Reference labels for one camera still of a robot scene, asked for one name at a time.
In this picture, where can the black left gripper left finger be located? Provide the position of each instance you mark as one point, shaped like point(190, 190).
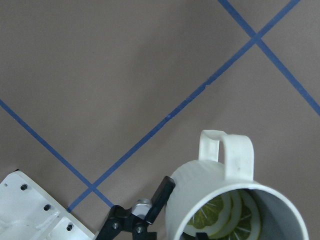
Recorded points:
point(160, 198)

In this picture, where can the white ribbed mug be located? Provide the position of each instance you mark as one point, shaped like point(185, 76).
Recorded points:
point(226, 162)

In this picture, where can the lemon slices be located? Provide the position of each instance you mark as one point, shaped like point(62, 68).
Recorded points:
point(233, 215)

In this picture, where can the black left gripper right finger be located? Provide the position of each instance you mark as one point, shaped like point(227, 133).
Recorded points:
point(201, 236)

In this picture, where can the white camera stand pedestal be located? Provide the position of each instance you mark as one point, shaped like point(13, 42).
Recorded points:
point(28, 212)

